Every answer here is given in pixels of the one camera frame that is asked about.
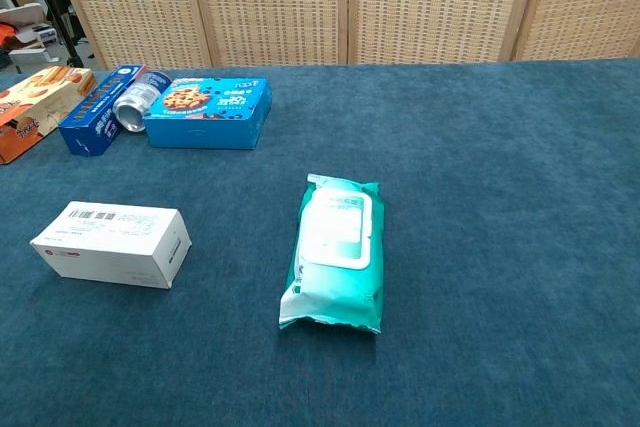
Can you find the white open carton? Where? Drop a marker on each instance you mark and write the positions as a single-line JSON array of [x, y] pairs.
[[22, 14]]

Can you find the orange cloth item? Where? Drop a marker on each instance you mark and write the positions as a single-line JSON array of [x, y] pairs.
[[7, 34]]

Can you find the teal wet wipes pack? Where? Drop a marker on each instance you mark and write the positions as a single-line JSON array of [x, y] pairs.
[[335, 287]]

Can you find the blue carpet table cover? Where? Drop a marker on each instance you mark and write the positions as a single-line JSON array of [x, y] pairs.
[[475, 197]]

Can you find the orange biscuit box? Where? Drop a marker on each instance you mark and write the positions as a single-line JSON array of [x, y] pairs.
[[35, 107]]

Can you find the long dark blue box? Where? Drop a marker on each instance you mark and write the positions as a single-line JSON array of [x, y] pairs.
[[87, 122]]

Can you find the woven wooden folding screen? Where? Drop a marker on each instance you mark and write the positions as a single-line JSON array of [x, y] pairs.
[[270, 2]]

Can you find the blue and white drink can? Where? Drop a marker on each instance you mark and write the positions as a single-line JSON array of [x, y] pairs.
[[132, 114]]

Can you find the blue cookie box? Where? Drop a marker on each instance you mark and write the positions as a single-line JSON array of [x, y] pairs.
[[200, 134]]

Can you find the black tripod stand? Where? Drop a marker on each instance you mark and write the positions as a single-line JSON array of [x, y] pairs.
[[59, 22]]

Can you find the white cardboard box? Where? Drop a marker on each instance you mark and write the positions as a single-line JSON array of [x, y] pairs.
[[110, 247]]

